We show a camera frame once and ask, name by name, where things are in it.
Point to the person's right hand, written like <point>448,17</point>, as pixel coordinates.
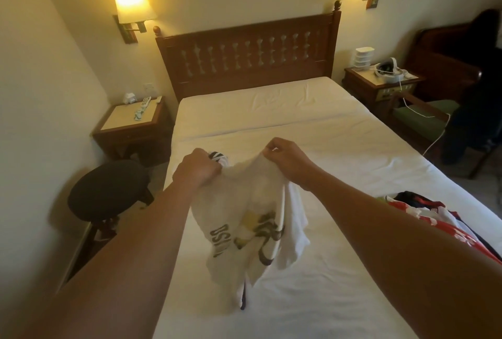
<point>290,160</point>

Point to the wooden headboard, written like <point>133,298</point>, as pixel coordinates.
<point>251,56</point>

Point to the white cups stack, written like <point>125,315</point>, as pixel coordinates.
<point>363,58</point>

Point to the red blue white jersey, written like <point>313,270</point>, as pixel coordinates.
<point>439,221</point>

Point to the person's left hand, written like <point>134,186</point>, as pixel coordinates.
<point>196,168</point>

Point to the green wooden armchair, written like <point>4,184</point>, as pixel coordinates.
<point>423,119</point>

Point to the person's right forearm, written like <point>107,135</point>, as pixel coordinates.
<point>416,256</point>

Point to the black garment on chair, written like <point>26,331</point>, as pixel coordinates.
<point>478,99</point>

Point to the wooden nightstand with remote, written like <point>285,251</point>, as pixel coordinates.
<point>129,127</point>

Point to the black round stool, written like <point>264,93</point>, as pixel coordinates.
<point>106,190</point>

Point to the white remote control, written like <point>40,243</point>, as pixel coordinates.
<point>142,109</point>

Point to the white football jersey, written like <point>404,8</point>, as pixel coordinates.
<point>243,225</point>

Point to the person's left forearm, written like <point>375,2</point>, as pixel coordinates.
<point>110,272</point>

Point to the white bed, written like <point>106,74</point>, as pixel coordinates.
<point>259,107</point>

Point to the wooden nightstand with phone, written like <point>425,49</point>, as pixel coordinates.
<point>380,88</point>

